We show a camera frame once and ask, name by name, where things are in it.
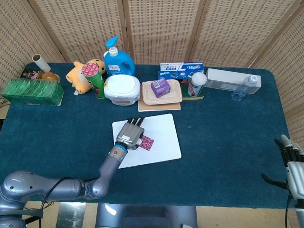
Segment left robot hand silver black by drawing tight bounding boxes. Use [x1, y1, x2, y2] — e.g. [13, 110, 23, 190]
[115, 116, 145, 151]

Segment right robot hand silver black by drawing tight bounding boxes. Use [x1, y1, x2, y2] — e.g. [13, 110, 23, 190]
[260, 134, 304, 199]

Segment pink patterned packet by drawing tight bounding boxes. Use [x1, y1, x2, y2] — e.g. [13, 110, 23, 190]
[139, 135, 155, 152]

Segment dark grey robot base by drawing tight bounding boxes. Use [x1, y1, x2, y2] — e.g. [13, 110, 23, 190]
[95, 203, 198, 228]

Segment white rectangular board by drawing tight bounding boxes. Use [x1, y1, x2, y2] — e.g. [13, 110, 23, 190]
[112, 113, 182, 169]

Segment tan flat board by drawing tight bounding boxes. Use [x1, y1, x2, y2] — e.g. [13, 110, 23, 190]
[138, 96, 181, 112]

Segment beige lidded food container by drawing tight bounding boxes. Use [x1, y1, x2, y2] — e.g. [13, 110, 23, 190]
[142, 79, 183, 105]

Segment white wet wipes tub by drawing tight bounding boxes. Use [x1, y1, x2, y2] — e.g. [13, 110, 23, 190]
[104, 75, 141, 106]

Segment small purple box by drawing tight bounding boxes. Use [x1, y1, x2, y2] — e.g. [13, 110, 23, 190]
[151, 79, 171, 98]

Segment green chips can pink lid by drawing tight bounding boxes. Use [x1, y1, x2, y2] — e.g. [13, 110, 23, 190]
[81, 63, 106, 99]

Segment green sponge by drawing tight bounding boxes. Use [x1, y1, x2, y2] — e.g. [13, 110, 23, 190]
[181, 83, 205, 100]

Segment blue pump detergent bottle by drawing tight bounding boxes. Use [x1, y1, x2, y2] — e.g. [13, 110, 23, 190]
[103, 36, 136, 78]

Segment yellow plush toy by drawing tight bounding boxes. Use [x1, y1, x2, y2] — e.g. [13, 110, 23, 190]
[66, 58, 106, 95]

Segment blue white toothpaste box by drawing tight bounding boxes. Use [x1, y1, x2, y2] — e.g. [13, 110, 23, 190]
[158, 62, 205, 84]

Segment white capped drink bottle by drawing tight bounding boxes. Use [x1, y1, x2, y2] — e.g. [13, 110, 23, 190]
[187, 72, 207, 97]

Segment dark blue table cloth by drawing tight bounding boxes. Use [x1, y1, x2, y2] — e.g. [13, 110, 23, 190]
[0, 62, 293, 209]

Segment amber round jar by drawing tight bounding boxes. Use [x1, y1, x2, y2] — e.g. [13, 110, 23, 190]
[38, 70, 60, 83]

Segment shiny metal table leg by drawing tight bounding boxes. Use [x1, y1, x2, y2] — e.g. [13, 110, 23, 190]
[56, 202, 86, 228]

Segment clear plastic water bottle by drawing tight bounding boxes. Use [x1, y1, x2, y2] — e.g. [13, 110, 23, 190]
[231, 75, 258, 102]

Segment green transparent rectangular box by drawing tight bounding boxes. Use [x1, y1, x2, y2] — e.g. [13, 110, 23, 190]
[0, 78, 65, 107]

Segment long white box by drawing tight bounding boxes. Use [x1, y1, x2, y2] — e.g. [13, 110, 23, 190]
[204, 68, 262, 95]

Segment woven bamboo folding screen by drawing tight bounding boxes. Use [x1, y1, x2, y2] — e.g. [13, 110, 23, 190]
[0, 0, 304, 148]

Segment cardboard tube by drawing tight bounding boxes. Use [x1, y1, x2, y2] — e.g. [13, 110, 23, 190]
[32, 54, 51, 73]

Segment black flat packet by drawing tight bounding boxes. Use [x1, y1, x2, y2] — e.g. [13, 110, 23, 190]
[19, 67, 45, 80]

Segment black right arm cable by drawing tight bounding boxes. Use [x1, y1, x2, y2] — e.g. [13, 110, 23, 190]
[284, 194, 295, 228]

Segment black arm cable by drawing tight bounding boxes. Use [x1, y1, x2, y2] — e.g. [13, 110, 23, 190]
[39, 177, 70, 214]
[284, 194, 295, 228]

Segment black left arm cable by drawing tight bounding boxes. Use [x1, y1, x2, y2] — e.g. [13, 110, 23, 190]
[39, 177, 70, 214]

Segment black floor cables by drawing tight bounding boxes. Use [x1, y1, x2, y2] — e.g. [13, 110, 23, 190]
[26, 200, 60, 210]

